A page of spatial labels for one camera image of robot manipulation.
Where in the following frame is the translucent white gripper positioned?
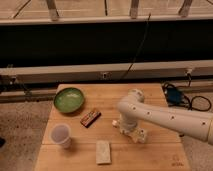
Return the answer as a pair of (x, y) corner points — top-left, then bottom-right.
(119, 123), (137, 135)

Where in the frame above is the white plastic bottle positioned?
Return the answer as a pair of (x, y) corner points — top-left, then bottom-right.
(112, 120), (147, 144)

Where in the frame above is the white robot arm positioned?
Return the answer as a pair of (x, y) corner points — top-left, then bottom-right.
(117, 89), (213, 145)

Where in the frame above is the white sponge block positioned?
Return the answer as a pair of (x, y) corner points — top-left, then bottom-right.
(96, 140), (111, 165)

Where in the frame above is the blue power box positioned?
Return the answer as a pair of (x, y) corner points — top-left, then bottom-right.
(167, 89), (182, 104)

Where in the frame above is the green ceramic bowl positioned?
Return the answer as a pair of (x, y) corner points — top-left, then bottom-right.
(53, 87), (85, 114)

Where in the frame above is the translucent plastic cup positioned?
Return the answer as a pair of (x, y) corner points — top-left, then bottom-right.
(50, 124), (71, 149)

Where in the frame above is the black floor cable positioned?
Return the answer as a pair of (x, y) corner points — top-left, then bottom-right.
(161, 81), (213, 113)

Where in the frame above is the black hanging cable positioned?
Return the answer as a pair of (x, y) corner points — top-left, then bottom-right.
(118, 12), (152, 82)

